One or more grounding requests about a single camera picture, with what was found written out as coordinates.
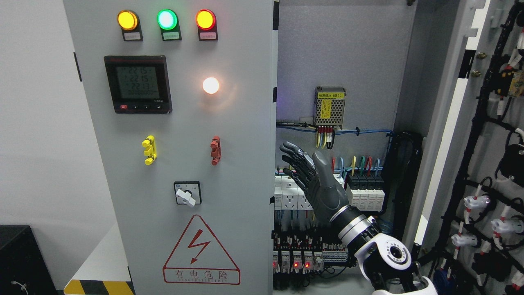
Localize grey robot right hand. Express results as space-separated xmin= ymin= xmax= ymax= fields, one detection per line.
xmin=280 ymin=141 xmax=359 ymax=230

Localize grey cabinet door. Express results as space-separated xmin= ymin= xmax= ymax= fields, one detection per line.
xmin=64 ymin=0 xmax=278 ymax=295
xmin=394 ymin=0 xmax=523 ymax=295

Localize red indicator light left door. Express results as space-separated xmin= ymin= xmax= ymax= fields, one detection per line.
xmin=195 ymin=9 xmax=218 ymax=41

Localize green indicator light left door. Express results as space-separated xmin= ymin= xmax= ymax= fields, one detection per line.
xmin=156 ymin=8 xmax=181 ymax=41

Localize yellow indicator light left door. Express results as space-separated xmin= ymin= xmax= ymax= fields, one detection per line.
xmin=117 ymin=10 xmax=143 ymax=41

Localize white socket breaker row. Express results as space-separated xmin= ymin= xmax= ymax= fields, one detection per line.
xmin=274 ymin=174 xmax=346 ymax=211

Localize black surge protector block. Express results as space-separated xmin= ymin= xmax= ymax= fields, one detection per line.
xmin=346 ymin=172 xmax=387 ymax=215

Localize relay row with red LEDs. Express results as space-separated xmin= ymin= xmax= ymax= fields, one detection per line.
xmin=273 ymin=250 xmax=325 ymax=274

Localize metal mesh power supply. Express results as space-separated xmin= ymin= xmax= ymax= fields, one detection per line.
xmin=313 ymin=86 xmax=347 ymax=127

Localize red terminal connector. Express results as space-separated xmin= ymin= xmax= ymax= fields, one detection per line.
xmin=210 ymin=136 xmax=221 ymax=166

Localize red electric hazard sign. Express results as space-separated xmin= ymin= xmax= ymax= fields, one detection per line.
xmin=163 ymin=215 xmax=241 ymax=285

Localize white indicator light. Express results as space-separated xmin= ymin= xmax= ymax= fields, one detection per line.
xmin=202 ymin=77 xmax=220 ymax=95

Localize yellow terminal connector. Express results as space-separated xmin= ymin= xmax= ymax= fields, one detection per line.
xmin=142 ymin=135 xmax=157 ymax=166

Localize black digital power meter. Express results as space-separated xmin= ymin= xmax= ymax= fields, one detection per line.
xmin=104 ymin=55 xmax=172 ymax=114

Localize black cable loom right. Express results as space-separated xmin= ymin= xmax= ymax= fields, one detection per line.
xmin=385 ymin=131 xmax=440 ymax=277

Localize white rotary selector switch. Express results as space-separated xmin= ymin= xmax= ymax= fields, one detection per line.
xmin=174 ymin=181 xmax=202 ymax=208

